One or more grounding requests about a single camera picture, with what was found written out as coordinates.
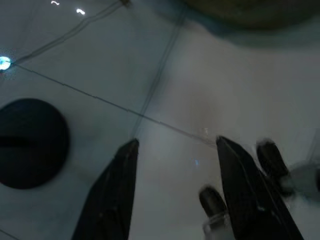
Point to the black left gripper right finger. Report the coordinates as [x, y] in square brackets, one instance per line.
[252, 195]

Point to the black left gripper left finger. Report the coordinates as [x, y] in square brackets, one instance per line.
[112, 195]

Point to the black capped furniture leg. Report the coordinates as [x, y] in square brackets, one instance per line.
[272, 160]
[212, 202]

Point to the black round disc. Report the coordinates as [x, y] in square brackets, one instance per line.
[32, 145]

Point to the round brown rug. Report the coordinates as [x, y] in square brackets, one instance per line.
[255, 12]

